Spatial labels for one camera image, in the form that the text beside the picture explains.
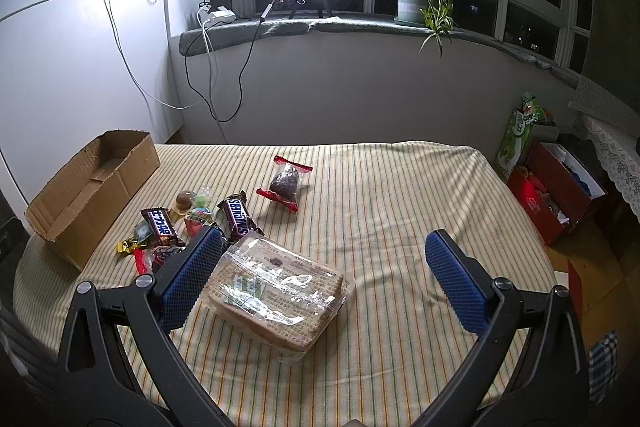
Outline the red dark candy packet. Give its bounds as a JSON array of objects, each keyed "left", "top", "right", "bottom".
[{"left": 134, "top": 246, "right": 183, "bottom": 275}]

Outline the black cable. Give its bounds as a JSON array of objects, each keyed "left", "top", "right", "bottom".
[{"left": 183, "top": 0, "right": 306, "bottom": 124}]

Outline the green jelly candy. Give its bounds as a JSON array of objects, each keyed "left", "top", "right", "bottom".
[{"left": 192, "top": 186, "right": 213, "bottom": 209}]

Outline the english Snickers bar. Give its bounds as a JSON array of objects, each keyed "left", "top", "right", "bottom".
[{"left": 217, "top": 191, "right": 264, "bottom": 243}]

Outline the brown cardboard box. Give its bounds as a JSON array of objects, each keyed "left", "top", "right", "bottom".
[{"left": 26, "top": 130, "right": 160, "bottom": 270}]

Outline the white power strip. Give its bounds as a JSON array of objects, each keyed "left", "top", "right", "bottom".
[{"left": 196, "top": 6, "right": 236, "bottom": 26}]

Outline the red green small candy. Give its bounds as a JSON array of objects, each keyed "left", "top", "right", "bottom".
[{"left": 183, "top": 207, "right": 215, "bottom": 237}]

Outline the chinese Snickers bar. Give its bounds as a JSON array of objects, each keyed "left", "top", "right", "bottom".
[{"left": 141, "top": 207, "right": 179, "bottom": 246}]

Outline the white lace cloth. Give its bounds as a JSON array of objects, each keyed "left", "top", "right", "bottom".
[{"left": 569, "top": 76, "right": 640, "bottom": 223}]

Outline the brown-top jelly cup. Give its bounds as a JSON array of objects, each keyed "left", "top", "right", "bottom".
[{"left": 169, "top": 190, "right": 196, "bottom": 222}]

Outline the green snack bag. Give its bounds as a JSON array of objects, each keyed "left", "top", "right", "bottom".
[{"left": 494, "top": 92, "right": 554, "bottom": 181}]

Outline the red box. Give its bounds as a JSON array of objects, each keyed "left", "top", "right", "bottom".
[{"left": 508, "top": 141, "right": 606, "bottom": 245}]

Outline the red dark dried-fruit packet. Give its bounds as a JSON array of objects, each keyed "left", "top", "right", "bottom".
[{"left": 256, "top": 155, "right": 314, "bottom": 213}]

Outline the white cable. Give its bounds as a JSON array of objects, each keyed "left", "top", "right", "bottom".
[{"left": 98, "top": 0, "right": 214, "bottom": 111}]

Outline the yellow candy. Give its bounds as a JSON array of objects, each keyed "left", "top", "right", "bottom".
[{"left": 116, "top": 237, "right": 148, "bottom": 256}]

